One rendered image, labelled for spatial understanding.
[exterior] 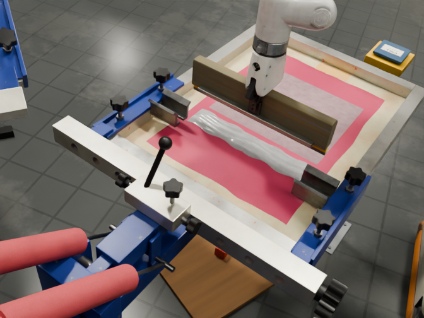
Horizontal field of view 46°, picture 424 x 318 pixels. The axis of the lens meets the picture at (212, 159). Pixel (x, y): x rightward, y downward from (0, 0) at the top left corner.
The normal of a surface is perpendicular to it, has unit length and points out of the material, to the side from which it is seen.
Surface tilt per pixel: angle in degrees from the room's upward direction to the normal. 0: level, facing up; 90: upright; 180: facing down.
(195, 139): 0
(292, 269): 0
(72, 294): 45
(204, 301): 0
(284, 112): 91
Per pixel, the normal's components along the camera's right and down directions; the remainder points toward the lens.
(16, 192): 0.10, -0.71
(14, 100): 0.29, -0.25
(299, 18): -0.11, 0.72
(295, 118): -0.58, 0.54
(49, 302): 0.75, -0.58
